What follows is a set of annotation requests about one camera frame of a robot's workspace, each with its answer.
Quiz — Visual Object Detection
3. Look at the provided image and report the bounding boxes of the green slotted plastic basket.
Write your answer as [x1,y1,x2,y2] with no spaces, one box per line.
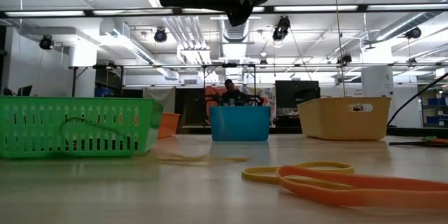
[0,96,165,160]

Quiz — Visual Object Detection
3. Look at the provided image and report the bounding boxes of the floral cloth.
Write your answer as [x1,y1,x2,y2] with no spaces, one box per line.
[244,86,277,115]

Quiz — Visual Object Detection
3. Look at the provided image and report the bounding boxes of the grey cloth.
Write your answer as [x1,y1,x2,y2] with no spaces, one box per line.
[142,86,176,113]

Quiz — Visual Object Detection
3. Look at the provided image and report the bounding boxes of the black metal gantry frame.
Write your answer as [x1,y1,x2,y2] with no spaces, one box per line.
[69,62,448,99]

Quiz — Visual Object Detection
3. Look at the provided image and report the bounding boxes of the black ceiling camera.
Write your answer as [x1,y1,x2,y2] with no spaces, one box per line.
[405,26,423,40]
[38,34,55,51]
[337,53,353,66]
[153,27,168,44]
[272,15,292,43]

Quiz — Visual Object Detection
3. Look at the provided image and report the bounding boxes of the black cables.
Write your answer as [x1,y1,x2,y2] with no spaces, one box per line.
[388,141,448,148]

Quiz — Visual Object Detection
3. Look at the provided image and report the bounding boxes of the red cloth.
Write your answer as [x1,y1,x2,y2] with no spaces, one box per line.
[204,85,225,113]

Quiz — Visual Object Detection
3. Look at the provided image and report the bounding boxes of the blue plastic bin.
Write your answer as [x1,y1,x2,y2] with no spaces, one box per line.
[209,105,272,143]

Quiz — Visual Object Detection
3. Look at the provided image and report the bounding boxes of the black slanted cable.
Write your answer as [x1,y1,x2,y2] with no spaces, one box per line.
[387,72,448,127]

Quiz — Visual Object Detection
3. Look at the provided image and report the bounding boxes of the large orange rubber band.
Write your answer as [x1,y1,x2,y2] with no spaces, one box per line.
[275,165,448,211]

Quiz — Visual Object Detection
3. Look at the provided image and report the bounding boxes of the yellow plastic bin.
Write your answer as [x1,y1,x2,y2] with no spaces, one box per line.
[297,96,392,141]

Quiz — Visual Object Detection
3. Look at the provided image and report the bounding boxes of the small dark monitor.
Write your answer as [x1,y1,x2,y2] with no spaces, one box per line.
[16,84,34,98]

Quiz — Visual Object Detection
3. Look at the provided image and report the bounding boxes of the storage shelf with blue bins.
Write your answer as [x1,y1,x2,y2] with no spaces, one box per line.
[421,85,448,129]

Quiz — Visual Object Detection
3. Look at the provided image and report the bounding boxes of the thin metal vertical rod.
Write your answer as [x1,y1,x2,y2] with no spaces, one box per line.
[332,0,347,98]

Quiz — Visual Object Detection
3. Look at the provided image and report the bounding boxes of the black monitor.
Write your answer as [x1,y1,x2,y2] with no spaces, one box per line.
[275,80,321,110]

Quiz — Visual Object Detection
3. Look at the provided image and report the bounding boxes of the person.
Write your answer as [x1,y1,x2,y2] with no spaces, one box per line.
[206,78,265,107]

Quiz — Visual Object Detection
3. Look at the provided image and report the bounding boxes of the blue crate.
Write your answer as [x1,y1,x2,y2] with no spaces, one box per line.
[94,87,115,98]

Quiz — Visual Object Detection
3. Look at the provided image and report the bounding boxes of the silver ventilation duct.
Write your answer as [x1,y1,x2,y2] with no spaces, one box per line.
[220,15,262,43]

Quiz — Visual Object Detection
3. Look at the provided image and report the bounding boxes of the orange plastic basket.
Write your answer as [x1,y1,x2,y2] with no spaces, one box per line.
[157,112,181,140]

